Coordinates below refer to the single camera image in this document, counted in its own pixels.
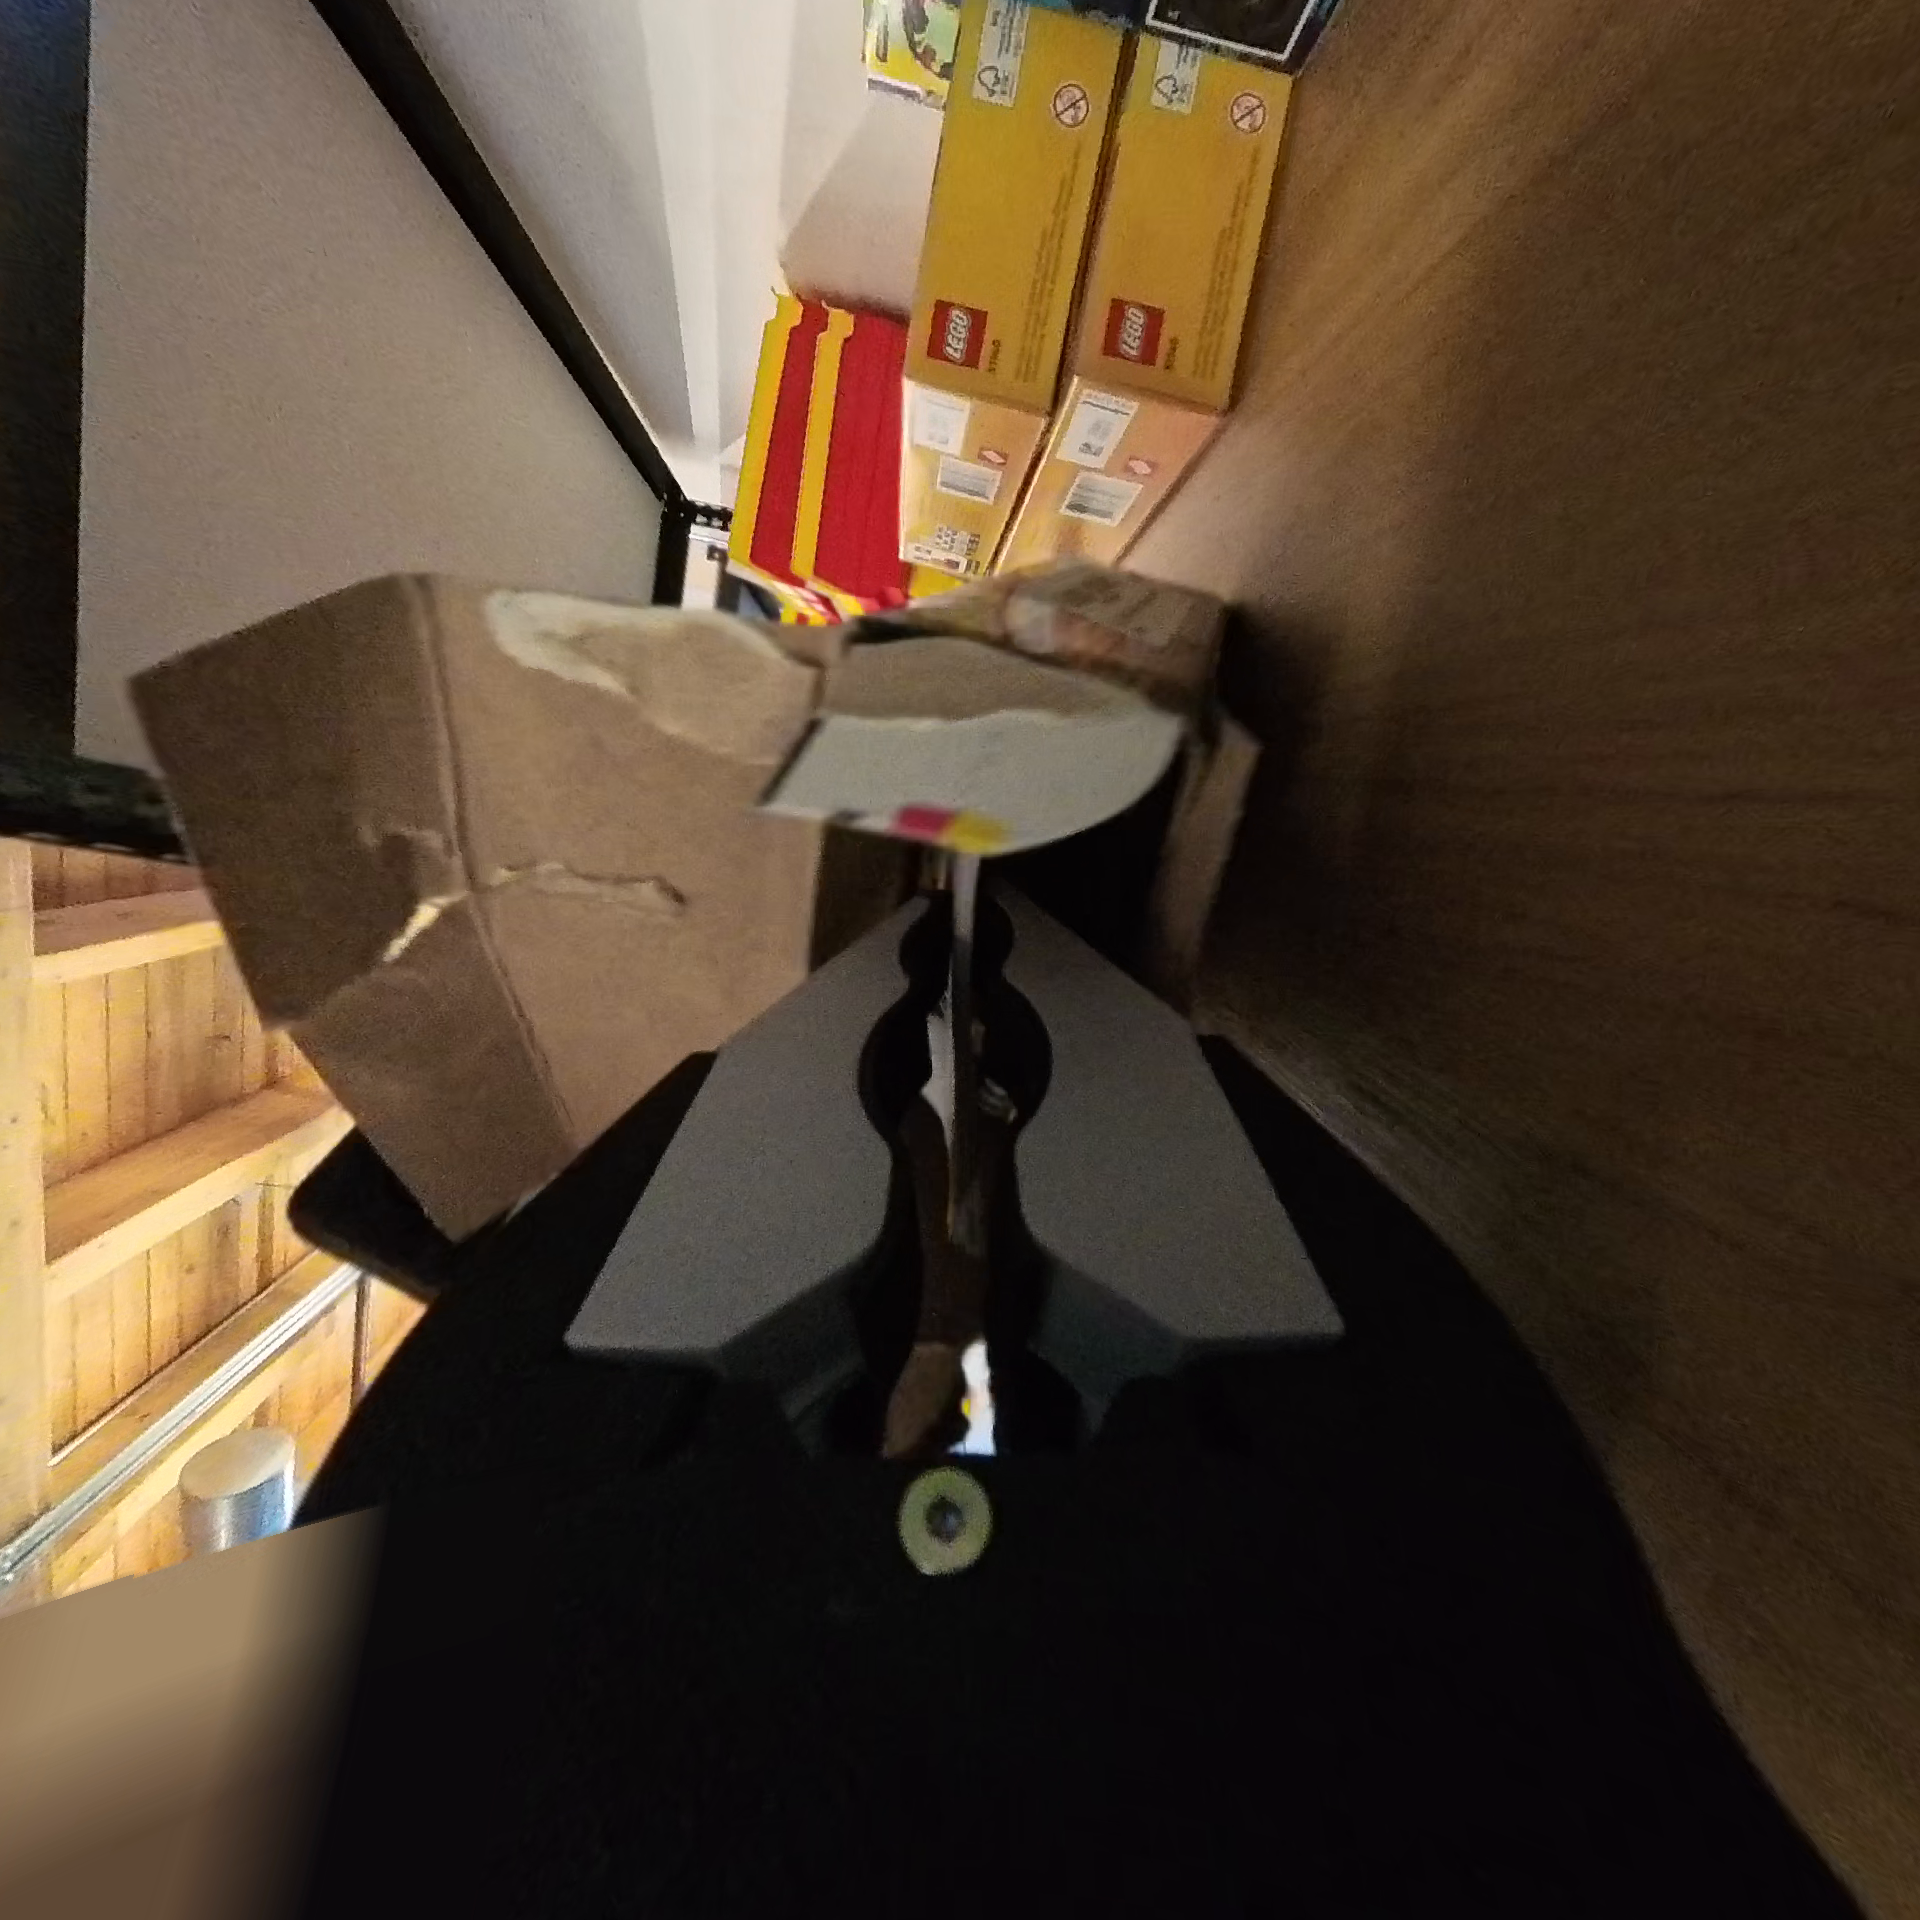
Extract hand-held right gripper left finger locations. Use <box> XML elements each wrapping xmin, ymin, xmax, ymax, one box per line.
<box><xmin>568</xmin><ymin>901</ymin><xmax>923</xmax><ymax>1443</ymax></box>

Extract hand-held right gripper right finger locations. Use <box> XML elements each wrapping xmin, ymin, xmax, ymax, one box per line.
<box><xmin>983</xmin><ymin>885</ymin><xmax>1346</xmax><ymax>1425</ymax></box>

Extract wooden desk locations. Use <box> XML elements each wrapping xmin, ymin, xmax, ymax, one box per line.
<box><xmin>1119</xmin><ymin>0</ymin><xmax>1920</xmax><ymax>1920</ymax></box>

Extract torn brown cardboard box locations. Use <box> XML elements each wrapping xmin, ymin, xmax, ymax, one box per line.
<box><xmin>129</xmin><ymin>570</ymin><xmax>831</xmax><ymax>1247</ymax></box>

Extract grey metal cylinder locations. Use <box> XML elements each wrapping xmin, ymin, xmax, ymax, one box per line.
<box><xmin>180</xmin><ymin>1425</ymin><xmax>299</xmax><ymax>1555</ymax></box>

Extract orange toy box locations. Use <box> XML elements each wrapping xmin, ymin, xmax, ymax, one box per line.
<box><xmin>992</xmin><ymin>30</ymin><xmax>1298</xmax><ymax>577</ymax></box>
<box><xmin>896</xmin><ymin>0</ymin><xmax>1130</xmax><ymax>579</ymax></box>

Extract black metal rack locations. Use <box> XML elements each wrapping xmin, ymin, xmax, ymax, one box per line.
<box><xmin>0</xmin><ymin>0</ymin><xmax>737</xmax><ymax>857</ymax></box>

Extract black bat logo toy box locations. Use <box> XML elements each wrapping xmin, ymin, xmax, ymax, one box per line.
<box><xmin>1142</xmin><ymin>0</ymin><xmax>1344</xmax><ymax>77</ymax></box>

